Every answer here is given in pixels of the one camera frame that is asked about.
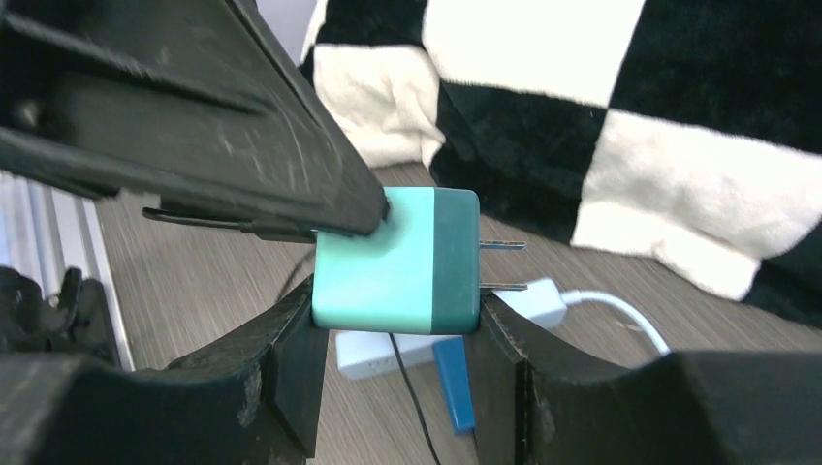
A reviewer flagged black usb cable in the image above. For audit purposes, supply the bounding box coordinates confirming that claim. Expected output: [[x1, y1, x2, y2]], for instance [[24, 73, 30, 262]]
[[275, 246, 444, 465]]

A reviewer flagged teal usb charger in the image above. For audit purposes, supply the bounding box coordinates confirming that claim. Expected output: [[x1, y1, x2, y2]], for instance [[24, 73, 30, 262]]
[[311, 187, 525, 335]]

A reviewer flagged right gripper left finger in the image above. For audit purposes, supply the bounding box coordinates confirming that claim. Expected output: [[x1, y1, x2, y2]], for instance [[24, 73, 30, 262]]
[[1, 280, 328, 464]]

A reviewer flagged blue cube socket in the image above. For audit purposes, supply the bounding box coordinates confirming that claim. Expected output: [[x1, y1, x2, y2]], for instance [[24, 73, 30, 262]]
[[432, 337, 475, 436]]

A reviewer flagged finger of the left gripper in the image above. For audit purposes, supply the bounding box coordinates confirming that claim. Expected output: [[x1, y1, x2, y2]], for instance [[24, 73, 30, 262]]
[[1, 1, 390, 236], [142, 207, 316, 244]]

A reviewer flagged light blue power strip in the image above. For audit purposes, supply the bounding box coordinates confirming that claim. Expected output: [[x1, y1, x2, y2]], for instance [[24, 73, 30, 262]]
[[335, 278, 671, 380]]

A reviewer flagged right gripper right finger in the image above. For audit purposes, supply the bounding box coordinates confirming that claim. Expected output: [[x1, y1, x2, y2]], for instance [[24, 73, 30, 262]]
[[465, 295, 821, 464]]

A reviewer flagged black white checkered pillow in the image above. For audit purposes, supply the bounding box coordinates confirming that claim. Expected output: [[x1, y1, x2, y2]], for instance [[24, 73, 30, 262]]
[[300, 1, 821, 326]]

